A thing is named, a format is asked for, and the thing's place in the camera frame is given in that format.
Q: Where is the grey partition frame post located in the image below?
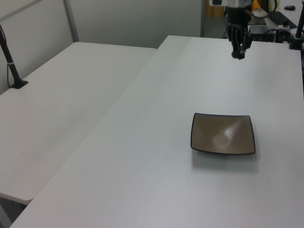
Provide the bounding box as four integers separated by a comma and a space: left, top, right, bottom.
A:
63, 0, 79, 44
200, 0, 206, 38

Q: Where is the black flat monitor base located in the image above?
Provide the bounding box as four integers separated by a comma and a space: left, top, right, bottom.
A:
248, 17, 267, 26

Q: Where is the black keyboard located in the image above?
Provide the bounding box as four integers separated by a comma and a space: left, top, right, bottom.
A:
267, 10, 298, 25

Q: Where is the black camera stand pole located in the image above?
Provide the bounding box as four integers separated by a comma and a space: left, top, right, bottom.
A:
0, 23, 29, 90

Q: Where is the square brown ceramic plate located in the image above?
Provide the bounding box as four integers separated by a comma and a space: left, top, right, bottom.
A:
190, 112, 257, 156

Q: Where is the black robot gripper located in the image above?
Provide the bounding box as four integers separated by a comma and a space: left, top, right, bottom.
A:
225, 0, 253, 60

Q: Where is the black clamp camera stand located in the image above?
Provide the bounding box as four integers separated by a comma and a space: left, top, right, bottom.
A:
288, 2, 304, 50

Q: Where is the black electronics box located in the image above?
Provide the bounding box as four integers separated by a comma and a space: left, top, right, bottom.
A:
248, 25, 277, 43

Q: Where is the black cable bundle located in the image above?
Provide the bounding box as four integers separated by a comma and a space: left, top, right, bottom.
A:
263, 28, 295, 45

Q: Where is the yellow cardboard panel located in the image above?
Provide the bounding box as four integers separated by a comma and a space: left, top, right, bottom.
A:
205, 0, 226, 18

